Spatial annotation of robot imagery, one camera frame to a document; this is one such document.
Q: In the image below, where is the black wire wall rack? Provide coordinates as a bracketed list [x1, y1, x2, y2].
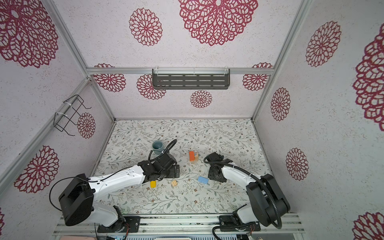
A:
[53, 95, 91, 137]

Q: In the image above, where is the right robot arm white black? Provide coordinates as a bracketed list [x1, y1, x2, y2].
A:
[204, 153, 291, 229]

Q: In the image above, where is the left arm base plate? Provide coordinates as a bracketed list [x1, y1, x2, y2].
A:
[97, 216, 141, 234]

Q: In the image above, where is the teal ceramic cup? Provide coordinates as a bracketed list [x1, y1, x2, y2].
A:
[152, 141, 165, 156]

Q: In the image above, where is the grey metal wall shelf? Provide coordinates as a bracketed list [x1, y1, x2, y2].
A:
[152, 69, 231, 90]

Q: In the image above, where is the aluminium rail front frame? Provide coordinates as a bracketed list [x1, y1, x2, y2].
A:
[52, 213, 306, 237]

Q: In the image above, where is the red wood block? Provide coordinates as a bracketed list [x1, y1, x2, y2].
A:
[189, 151, 196, 162]

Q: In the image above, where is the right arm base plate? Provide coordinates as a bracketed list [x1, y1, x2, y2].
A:
[219, 215, 261, 232]

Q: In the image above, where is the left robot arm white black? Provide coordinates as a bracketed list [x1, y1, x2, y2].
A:
[58, 140, 180, 233]

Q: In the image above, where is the blue wood block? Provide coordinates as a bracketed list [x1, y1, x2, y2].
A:
[198, 176, 209, 185]

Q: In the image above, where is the yellow wood block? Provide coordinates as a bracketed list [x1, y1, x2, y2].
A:
[150, 181, 157, 188]

